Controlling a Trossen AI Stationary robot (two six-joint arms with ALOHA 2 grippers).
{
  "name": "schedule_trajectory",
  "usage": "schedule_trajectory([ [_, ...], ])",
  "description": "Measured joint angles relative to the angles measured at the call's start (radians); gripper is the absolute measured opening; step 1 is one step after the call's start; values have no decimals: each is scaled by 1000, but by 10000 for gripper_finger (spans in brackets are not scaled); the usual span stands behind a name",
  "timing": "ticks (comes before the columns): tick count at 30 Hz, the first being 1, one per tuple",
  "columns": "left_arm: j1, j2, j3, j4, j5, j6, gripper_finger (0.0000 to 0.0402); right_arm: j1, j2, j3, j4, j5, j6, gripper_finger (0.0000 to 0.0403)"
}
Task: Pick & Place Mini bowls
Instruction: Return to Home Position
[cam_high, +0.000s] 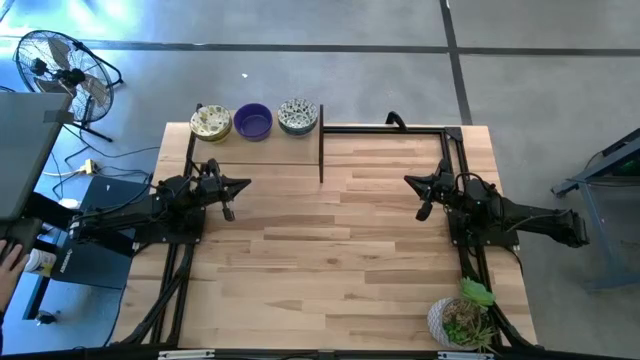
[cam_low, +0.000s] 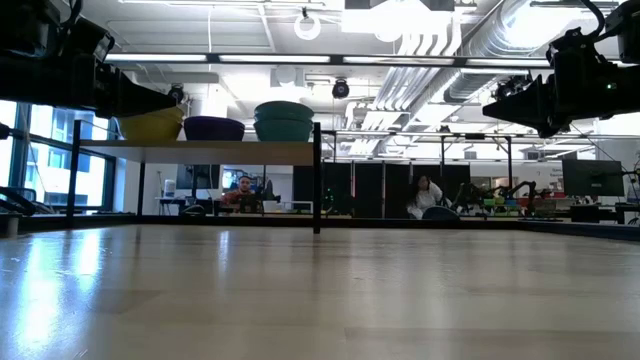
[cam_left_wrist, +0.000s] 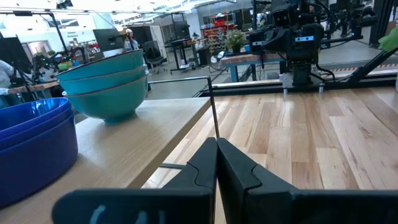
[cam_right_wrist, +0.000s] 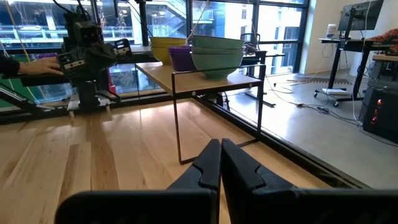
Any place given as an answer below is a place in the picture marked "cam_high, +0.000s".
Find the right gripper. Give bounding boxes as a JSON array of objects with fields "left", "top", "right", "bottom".
[{"left": 403, "top": 173, "right": 459, "bottom": 223}]

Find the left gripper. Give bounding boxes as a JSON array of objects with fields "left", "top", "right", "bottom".
[{"left": 196, "top": 173, "right": 252, "bottom": 223}]

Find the wooden shelf with black legs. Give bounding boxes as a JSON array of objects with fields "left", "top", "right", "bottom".
[{"left": 187, "top": 102, "right": 325, "bottom": 185}]

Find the white pot with succulents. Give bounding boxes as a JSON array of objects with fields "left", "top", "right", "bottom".
[{"left": 427, "top": 276, "right": 501, "bottom": 354}]

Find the black computer case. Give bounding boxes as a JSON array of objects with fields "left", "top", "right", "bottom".
[{"left": 49, "top": 174, "right": 151, "bottom": 291}]

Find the blue-grey metal cart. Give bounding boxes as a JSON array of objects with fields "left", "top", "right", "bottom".
[{"left": 551, "top": 127, "right": 640, "bottom": 294}]

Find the black diagonal beam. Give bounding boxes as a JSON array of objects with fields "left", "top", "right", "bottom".
[{"left": 22, "top": 192, "right": 137, "bottom": 257}]

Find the black floor fan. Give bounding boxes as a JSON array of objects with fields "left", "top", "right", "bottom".
[{"left": 13, "top": 28, "right": 125, "bottom": 144}]

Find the grey desk top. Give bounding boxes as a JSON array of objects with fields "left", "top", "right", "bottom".
[{"left": 0, "top": 92, "right": 75, "bottom": 222}]

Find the white bottle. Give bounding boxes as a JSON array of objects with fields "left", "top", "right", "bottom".
[{"left": 22, "top": 247, "right": 59, "bottom": 279}]

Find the black caster wheel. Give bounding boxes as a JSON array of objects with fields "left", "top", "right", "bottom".
[{"left": 34, "top": 309, "right": 62, "bottom": 327}]

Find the person's hand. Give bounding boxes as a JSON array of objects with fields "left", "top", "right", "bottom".
[{"left": 0, "top": 238, "right": 30, "bottom": 314}]

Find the black aluminium table frame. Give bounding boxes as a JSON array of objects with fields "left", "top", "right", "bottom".
[{"left": 110, "top": 124, "right": 540, "bottom": 360}]

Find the black curved bracket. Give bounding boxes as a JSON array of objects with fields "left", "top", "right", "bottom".
[{"left": 384, "top": 110, "right": 409, "bottom": 132}]

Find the white metal bracket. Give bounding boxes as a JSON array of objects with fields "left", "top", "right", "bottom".
[
  {"left": 437, "top": 351, "right": 495, "bottom": 360},
  {"left": 158, "top": 349, "right": 216, "bottom": 359}
]

